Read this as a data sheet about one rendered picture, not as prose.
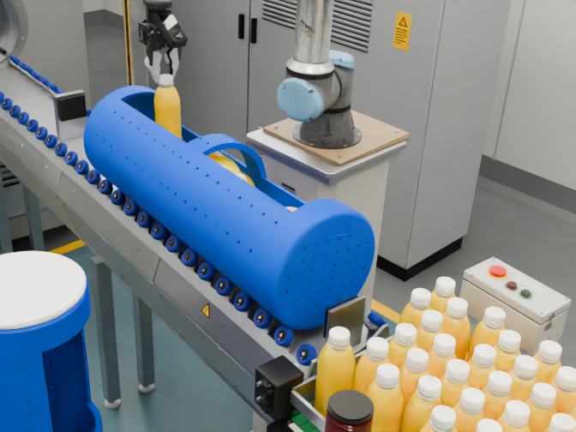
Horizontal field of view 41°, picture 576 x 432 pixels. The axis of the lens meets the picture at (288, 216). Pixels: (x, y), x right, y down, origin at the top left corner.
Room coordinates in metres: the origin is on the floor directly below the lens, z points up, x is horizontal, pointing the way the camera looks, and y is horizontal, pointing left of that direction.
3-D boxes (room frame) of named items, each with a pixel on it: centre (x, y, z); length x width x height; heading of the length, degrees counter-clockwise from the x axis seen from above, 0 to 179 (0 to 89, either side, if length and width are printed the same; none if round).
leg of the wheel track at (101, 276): (2.06, 0.60, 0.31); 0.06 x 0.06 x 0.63; 40
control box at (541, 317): (1.33, -0.48, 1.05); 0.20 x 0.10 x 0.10; 40
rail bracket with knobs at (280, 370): (1.14, 0.00, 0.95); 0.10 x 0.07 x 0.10; 130
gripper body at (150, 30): (1.99, 0.37, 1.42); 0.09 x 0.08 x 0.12; 40
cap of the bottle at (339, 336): (1.13, -0.11, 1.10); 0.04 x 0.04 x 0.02
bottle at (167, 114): (1.97, 0.35, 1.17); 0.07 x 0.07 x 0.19
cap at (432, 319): (1.19, -0.29, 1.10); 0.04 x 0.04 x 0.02
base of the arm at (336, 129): (1.92, -0.09, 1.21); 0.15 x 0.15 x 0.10
